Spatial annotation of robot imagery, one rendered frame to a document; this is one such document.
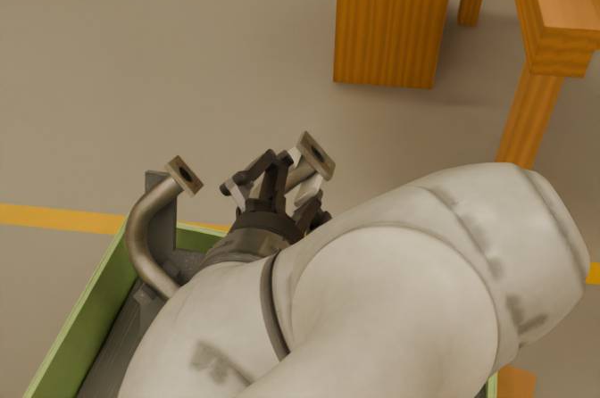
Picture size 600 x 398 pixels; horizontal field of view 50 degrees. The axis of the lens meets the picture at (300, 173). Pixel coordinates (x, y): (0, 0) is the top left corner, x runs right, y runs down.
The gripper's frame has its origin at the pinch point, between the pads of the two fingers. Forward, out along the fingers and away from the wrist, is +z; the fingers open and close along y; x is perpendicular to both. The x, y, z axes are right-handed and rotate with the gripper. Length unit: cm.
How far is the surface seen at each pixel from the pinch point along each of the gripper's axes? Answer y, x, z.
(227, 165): -16, 89, 158
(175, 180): 7.4, 17.5, 8.2
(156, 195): 7.4, 21.3, 8.1
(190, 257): -3.0, 27.0, 12.0
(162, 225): 3.2, 27.0, 12.5
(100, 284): 1.9, 43.6, 13.3
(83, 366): -6, 52, 7
